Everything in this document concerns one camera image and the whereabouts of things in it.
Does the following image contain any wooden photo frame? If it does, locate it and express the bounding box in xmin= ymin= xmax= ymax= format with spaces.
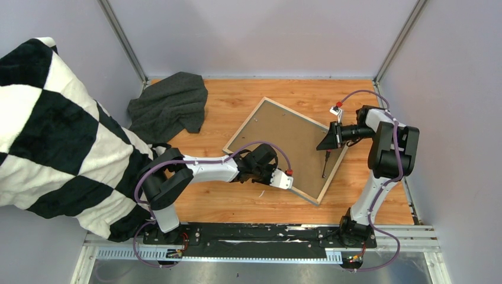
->
xmin=223 ymin=97 xmax=348 ymax=206

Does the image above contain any black white checkered blanket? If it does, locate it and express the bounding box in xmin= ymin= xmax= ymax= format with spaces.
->
xmin=1 ymin=37 xmax=169 ymax=243

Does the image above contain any aluminium corner post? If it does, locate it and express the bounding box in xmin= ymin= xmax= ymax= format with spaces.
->
xmin=373 ymin=0 xmax=429 ymax=86
xmin=97 ymin=0 xmax=149 ymax=88

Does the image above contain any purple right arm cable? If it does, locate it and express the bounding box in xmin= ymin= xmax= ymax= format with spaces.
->
xmin=335 ymin=90 xmax=406 ymax=273

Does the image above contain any left aluminium corner post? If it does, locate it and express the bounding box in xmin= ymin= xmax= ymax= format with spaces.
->
xmin=97 ymin=0 xmax=149 ymax=88

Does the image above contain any right aluminium corner post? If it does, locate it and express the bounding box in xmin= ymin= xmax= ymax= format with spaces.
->
xmin=373 ymin=0 xmax=429 ymax=86

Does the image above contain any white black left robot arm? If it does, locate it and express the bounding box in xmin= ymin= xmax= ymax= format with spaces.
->
xmin=134 ymin=144 xmax=278 ymax=244

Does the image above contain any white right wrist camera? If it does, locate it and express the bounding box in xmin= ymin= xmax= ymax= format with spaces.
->
xmin=330 ymin=105 xmax=343 ymax=123

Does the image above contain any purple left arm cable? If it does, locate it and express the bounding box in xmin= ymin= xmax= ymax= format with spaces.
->
xmin=132 ymin=141 xmax=294 ymax=269

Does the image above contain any white slotted cable duct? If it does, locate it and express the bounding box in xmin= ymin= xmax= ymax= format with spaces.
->
xmin=96 ymin=247 xmax=343 ymax=264

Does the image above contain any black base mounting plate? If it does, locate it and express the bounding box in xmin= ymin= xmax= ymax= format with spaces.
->
xmin=142 ymin=222 xmax=377 ymax=259

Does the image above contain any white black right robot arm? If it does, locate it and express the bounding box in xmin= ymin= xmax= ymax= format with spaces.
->
xmin=316 ymin=105 xmax=420 ymax=247

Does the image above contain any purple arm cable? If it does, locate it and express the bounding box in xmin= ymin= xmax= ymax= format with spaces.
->
xmin=335 ymin=90 xmax=406 ymax=273
xmin=132 ymin=141 xmax=294 ymax=269

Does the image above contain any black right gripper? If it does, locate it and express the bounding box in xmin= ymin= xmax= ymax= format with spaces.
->
xmin=317 ymin=121 xmax=375 ymax=151

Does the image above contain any dark grey cloth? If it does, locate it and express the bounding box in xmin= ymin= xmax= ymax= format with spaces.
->
xmin=127 ymin=72 xmax=208 ymax=144

